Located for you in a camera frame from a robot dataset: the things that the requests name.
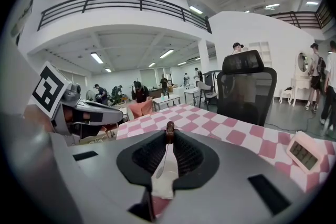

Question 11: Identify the person's left hand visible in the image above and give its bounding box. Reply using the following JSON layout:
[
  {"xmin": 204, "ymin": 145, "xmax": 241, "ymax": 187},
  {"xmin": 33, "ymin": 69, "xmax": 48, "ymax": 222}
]
[{"xmin": 63, "ymin": 106, "xmax": 92, "ymax": 124}]

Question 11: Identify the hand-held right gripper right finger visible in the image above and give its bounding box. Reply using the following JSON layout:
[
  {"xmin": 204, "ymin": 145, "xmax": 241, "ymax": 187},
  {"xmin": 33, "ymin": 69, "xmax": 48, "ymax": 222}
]
[{"xmin": 172, "ymin": 129, "xmax": 221, "ymax": 191}]

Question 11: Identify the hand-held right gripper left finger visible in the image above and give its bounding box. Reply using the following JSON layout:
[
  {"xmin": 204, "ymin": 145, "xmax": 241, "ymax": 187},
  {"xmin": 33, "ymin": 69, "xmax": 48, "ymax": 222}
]
[{"xmin": 116, "ymin": 129, "xmax": 168, "ymax": 222}]

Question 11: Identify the black mesh office chair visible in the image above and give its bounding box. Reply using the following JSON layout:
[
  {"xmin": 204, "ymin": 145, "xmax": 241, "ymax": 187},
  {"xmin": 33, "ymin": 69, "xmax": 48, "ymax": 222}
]
[{"xmin": 216, "ymin": 49, "xmax": 278, "ymax": 127}]

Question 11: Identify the black balcony railing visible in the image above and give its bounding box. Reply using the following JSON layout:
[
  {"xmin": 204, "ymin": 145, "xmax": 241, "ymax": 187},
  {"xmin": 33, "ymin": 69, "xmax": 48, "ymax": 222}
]
[
  {"xmin": 37, "ymin": 0, "xmax": 213, "ymax": 34},
  {"xmin": 267, "ymin": 1, "xmax": 335, "ymax": 31}
]

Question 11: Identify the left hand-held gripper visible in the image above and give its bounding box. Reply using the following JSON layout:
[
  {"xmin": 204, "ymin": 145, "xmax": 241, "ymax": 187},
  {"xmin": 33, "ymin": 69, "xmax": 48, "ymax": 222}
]
[{"xmin": 30, "ymin": 60, "xmax": 124, "ymax": 146}]

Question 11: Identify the white stool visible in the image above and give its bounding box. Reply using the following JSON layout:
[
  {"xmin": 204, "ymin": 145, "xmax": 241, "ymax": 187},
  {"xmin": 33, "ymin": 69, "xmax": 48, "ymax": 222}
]
[{"xmin": 279, "ymin": 88, "xmax": 293, "ymax": 105}]

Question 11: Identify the pink checked tablecloth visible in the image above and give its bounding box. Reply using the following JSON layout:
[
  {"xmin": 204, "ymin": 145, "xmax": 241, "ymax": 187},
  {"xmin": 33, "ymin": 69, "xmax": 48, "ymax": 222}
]
[{"xmin": 116, "ymin": 103, "xmax": 336, "ymax": 218}]

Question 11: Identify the white wall shelf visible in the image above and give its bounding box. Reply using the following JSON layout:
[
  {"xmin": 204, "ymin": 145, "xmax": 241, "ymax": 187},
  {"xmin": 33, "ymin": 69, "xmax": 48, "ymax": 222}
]
[{"xmin": 248, "ymin": 41, "xmax": 272, "ymax": 68}]

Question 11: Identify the wooden-handled metal spoon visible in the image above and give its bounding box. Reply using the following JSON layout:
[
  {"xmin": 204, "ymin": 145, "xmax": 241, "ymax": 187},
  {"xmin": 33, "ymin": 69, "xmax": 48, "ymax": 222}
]
[{"xmin": 156, "ymin": 121, "xmax": 176, "ymax": 179}]

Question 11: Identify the white dressing table with mirror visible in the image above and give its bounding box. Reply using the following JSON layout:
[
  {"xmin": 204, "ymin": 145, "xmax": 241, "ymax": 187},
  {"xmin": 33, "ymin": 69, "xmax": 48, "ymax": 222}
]
[{"xmin": 290, "ymin": 52, "xmax": 314, "ymax": 107}]

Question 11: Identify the white digital clock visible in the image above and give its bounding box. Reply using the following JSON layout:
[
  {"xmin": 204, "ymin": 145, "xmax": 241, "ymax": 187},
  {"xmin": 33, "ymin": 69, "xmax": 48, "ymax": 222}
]
[{"xmin": 286, "ymin": 130, "xmax": 326, "ymax": 174}]

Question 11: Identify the ceiling tube light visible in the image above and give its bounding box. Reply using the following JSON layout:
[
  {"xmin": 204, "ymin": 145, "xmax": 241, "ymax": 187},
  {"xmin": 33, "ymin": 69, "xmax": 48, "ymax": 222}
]
[
  {"xmin": 188, "ymin": 5, "xmax": 204, "ymax": 15},
  {"xmin": 90, "ymin": 51, "xmax": 104, "ymax": 64},
  {"xmin": 159, "ymin": 49, "xmax": 175, "ymax": 59}
]

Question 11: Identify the white chair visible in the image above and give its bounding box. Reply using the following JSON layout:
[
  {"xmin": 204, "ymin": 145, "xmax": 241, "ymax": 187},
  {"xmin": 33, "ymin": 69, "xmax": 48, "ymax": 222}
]
[{"xmin": 196, "ymin": 81, "xmax": 218, "ymax": 111}]

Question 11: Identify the white cup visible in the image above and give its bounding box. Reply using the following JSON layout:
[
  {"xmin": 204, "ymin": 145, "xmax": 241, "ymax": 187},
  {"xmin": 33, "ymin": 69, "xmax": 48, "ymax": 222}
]
[{"xmin": 151, "ymin": 151, "xmax": 180, "ymax": 199}]

